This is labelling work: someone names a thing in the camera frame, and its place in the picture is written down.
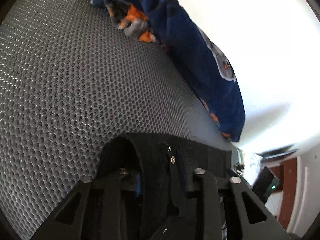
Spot black denim pants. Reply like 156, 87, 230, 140
96, 133, 231, 239

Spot grey mesh mattress pad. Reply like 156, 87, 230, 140
1, 0, 232, 239

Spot blue floral fleece blanket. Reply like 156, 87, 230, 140
90, 0, 245, 142

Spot red wooden bed frame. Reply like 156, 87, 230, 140
266, 158, 298, 230

